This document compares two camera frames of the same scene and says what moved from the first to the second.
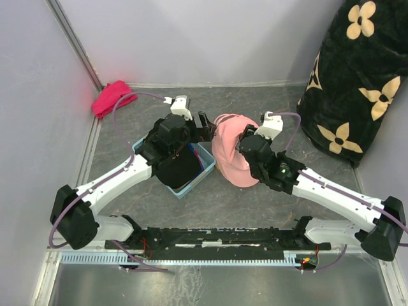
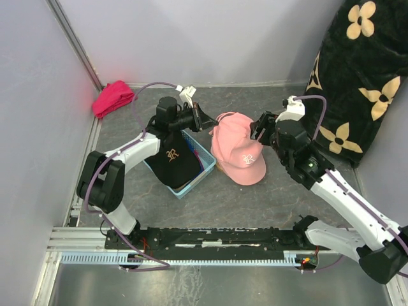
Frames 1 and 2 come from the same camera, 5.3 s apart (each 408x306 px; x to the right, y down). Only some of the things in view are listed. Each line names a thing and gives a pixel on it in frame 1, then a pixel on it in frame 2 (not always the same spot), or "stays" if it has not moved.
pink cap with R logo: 233,166 stays
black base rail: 217,239 stays
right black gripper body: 248,130 to 270,129
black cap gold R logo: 181,169 stays
